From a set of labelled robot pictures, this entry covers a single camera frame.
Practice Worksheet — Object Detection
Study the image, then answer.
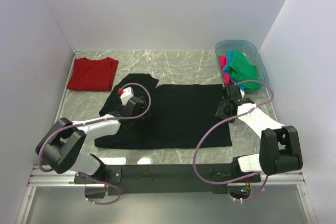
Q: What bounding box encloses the black t shirt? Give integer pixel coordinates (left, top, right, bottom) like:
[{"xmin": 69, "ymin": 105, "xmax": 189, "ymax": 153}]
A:
[{"xmin": 95, "ymin": 73, "xmax": 224, "ymax": 150}]

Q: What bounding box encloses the clear blue plastic bin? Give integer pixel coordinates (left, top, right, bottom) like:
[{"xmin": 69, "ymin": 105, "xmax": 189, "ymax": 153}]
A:
[{"xmin": 215, "ymin": 40, "xmax": 269, "ymax": 84}]

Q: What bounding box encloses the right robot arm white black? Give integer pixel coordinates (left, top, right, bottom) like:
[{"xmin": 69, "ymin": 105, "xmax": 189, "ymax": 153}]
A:
[{"xmin": 216, "ymin": 85, "xmax": 303, "ymax": 182}]

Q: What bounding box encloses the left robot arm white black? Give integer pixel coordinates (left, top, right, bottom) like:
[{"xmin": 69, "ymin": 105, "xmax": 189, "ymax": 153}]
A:
[{"xmin": 36, "ymin": 97, "xmax": 151, "ymax": 183}]

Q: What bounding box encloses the green t shirt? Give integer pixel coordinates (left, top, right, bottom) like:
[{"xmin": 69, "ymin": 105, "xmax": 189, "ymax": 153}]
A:
[{"xmin": 225, "ymin": 50, "xmax": 261, "ymax": 92}]

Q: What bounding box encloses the pink t shirt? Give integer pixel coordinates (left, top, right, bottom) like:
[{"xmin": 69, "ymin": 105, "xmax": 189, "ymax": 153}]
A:
[{"xmin": 218, "ymin": 55, "xmax": 233, "ymax": 85}]

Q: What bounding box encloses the blue t shirt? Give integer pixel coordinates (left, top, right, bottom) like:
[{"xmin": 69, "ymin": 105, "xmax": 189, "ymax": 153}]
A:
[{"xmin": 224, "ymin": 50, "xmax": 248, "ymax": 84}]

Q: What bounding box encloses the folded red t shirt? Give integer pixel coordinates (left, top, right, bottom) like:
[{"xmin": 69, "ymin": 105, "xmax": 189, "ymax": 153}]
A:
[{"xmin": 67, "ymin": 57, "xmax": 119, "ymax": 92}]

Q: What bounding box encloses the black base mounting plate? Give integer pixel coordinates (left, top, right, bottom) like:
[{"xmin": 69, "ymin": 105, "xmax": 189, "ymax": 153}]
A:
[{"xmin": 74, "ymin": 164, "xmax": 252, "ymax": 194}]

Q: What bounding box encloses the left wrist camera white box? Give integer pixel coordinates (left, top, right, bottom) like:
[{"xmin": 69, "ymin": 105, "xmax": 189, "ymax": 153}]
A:
[{"xmin": 118, "ymin": 87, "xmax": 134, "ymax": 105}]

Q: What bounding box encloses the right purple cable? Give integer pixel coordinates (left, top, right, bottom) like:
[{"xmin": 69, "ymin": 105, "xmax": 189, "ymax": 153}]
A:
[{"xmin": 193, "ymin": 79, "xmax": 275, "ymax": 201}]

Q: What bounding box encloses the aluminium rail left edge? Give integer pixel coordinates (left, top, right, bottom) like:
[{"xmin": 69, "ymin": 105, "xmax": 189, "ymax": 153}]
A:
[{"xmin": 52, "ymin": 50, "xmax": 80, "ymax": 126}]

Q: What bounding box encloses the aluminium rail front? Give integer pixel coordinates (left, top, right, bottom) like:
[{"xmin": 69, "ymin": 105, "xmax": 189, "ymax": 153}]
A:
[{"xmin": 28, "ymin": 164, "xmax": 305, "ymax": 187}]

